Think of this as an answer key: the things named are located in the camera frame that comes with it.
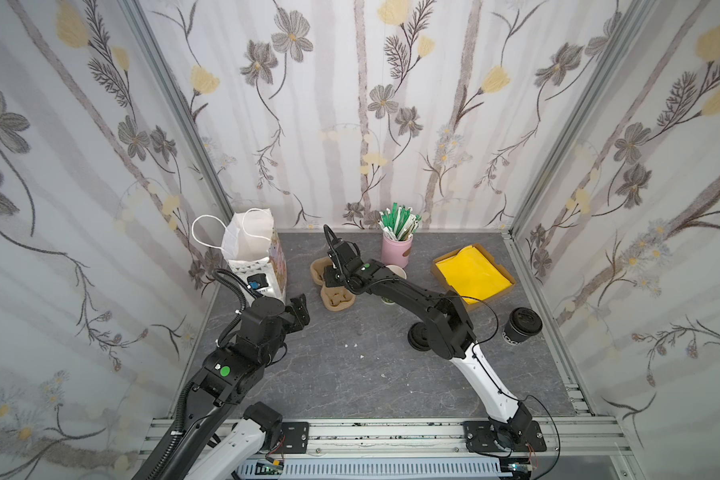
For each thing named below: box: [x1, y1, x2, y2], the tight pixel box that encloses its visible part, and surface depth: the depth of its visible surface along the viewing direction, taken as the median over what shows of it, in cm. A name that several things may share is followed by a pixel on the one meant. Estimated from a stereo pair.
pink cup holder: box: [382, 233, 413, 268], surface depth 104 cm
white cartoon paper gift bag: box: [192, 208, 287, 300], surface depth 84 cm
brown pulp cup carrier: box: [320, 285, 356, 312], surface depth 98 cm
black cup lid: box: [509, 307, 543, 335], surface depth 85 cm
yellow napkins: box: [436, 245, 513, 305], surface depth 106 cm
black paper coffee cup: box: [502, 322, 530, 346], surface depth 90 cm
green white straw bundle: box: [378, 202, 422, 241], surface depth 100 cm
